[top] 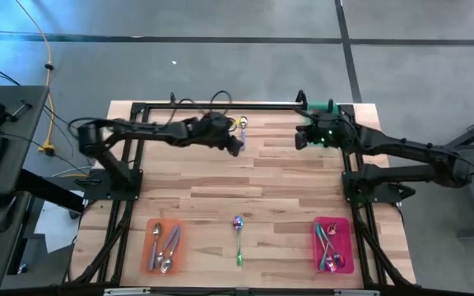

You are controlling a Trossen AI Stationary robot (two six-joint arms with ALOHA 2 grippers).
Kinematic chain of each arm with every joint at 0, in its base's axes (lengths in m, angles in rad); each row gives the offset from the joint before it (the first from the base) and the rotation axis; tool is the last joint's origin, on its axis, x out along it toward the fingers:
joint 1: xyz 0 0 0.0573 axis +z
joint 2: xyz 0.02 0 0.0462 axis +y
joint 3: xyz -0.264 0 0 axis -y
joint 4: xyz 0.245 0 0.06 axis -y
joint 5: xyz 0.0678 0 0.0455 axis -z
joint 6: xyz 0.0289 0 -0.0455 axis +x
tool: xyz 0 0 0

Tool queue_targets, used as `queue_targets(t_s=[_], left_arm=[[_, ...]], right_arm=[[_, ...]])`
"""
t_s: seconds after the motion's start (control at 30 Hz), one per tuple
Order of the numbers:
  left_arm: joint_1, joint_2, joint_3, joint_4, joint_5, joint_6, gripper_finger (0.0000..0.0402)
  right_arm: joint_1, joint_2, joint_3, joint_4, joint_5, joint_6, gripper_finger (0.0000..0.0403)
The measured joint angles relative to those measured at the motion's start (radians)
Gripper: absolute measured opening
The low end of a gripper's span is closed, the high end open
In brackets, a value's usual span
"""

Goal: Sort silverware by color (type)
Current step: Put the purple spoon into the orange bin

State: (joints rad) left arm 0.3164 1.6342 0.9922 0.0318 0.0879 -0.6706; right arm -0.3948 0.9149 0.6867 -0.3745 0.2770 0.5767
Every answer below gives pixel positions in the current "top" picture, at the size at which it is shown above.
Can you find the black frame post clamp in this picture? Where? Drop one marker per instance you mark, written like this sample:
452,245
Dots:
173,98
301,98

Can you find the grey metal cart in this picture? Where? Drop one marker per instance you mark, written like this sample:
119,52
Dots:
469,193

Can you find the orange plastic tray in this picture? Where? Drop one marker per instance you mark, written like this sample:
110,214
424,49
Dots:
146,242

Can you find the black desk leg bar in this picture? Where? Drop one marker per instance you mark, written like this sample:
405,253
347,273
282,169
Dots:
47,190

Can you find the white paper sheet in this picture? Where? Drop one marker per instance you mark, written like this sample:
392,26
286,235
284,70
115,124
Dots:
58,230

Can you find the grey desk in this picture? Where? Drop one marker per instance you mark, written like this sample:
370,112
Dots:
15,144

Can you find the black computer mouse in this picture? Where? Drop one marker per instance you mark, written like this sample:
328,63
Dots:
3,211

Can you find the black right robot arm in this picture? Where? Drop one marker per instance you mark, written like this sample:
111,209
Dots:
405,146

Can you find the teal plastic tray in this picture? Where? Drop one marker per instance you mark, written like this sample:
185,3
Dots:
319,107

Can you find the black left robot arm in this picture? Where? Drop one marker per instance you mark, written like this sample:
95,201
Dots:
146,129

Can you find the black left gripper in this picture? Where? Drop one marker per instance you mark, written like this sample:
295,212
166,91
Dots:
210,129

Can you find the silver metal bracket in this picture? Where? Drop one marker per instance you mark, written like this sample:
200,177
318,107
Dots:
126,292

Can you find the iridescent rainbow spoon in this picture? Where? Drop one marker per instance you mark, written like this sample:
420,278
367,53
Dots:
339,260
239,240
330,265

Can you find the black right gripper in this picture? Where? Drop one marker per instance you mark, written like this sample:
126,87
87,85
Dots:
337,127

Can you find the black metal table frame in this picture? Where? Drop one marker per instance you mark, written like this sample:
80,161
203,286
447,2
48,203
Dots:
261,106

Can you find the pink plastic tray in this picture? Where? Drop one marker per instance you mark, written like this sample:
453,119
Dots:
346,242

